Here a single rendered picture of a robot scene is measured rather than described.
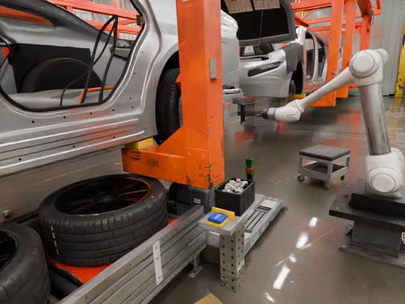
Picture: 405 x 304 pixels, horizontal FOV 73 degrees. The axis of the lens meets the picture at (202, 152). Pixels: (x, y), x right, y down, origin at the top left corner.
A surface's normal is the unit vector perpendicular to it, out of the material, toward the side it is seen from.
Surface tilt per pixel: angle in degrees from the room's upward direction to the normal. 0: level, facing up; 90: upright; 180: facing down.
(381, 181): 96
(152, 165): 90
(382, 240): 90
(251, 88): 107
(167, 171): 90
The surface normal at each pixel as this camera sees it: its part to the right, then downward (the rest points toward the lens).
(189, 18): -0.54, 0.24
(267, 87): 0.02, 0.47
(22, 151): 0.83, 0.15
